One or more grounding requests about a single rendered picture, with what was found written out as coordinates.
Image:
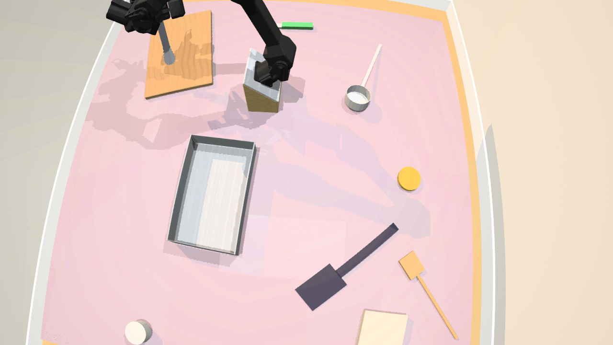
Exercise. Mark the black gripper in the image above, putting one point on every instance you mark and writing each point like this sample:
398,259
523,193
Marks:
175,10

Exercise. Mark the yellow round disc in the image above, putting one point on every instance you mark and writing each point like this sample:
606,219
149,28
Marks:
408,178

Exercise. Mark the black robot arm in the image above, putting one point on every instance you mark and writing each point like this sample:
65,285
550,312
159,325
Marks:
279,51

